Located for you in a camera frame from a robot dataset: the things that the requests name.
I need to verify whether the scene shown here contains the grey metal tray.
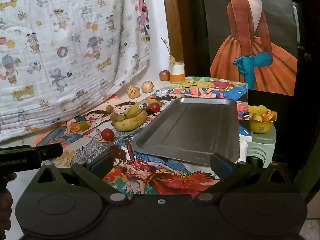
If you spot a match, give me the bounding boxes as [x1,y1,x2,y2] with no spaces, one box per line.
[131,97,240,167]

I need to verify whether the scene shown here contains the striped tan round fruit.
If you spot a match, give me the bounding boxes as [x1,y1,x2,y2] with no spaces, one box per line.
[127,85,139,98]

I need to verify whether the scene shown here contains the person's left hand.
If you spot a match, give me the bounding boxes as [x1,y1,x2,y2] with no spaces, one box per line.
[0,173,17,235]

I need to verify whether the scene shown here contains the pale green plastic stool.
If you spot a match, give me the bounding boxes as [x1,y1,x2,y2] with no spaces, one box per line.
[246,126,277,168]

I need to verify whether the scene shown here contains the white cartoon printed blanket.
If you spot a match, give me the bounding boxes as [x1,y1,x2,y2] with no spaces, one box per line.
[0,0,151,143]

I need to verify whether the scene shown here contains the yellow scalloped bowl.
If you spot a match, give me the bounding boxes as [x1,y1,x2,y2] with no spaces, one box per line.
[248,105,277,134]

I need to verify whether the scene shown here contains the wall poster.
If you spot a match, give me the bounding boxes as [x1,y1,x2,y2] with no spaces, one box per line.
[201,0,299,97]

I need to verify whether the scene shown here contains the pink cartoon wall hanging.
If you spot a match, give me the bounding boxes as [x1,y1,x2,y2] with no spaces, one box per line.
[134,0,151,43]

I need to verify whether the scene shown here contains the pale peach round fruit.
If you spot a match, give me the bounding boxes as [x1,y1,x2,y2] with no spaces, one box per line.
[141,80,154,93]

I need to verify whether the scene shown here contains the colourful cartoon tablecloth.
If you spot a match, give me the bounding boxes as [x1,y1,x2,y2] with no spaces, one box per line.
[35,76,251,196]

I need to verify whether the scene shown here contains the white and orange jar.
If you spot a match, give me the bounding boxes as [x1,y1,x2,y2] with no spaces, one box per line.
[169,62,186,83]

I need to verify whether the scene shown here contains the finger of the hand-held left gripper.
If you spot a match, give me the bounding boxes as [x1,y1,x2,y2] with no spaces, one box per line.
[37,144,64,161]

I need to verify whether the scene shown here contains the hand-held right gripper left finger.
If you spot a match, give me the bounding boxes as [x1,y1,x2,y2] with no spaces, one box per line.
[35,152,128,204]

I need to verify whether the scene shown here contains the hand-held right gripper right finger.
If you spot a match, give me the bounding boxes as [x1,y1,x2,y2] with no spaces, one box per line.
[194,152,290,203]

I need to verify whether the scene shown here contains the dark door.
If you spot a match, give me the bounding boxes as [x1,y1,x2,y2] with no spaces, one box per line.
[186,0,320,180]

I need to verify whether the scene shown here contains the plain spotted banana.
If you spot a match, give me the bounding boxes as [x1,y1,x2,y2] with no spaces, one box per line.
[111,110,148,131]

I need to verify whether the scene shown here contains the brown wooden door frame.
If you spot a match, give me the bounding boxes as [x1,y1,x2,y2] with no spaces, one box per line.
[162,0,191,71]

